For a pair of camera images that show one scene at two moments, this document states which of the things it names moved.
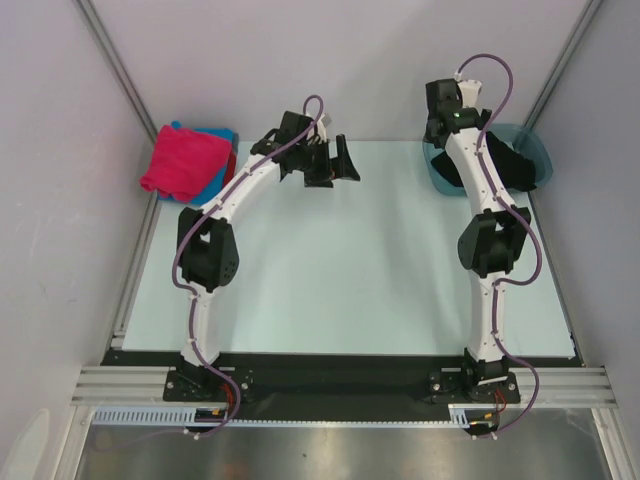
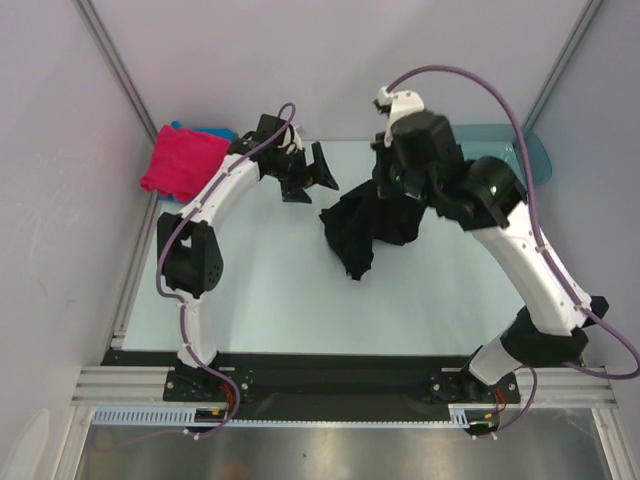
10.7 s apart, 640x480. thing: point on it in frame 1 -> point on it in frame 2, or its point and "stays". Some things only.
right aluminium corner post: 564,58 stays
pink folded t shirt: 185,163 stays
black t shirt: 517,168 -> 361,217
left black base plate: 197,384 stays
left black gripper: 333,168 -> 293,191
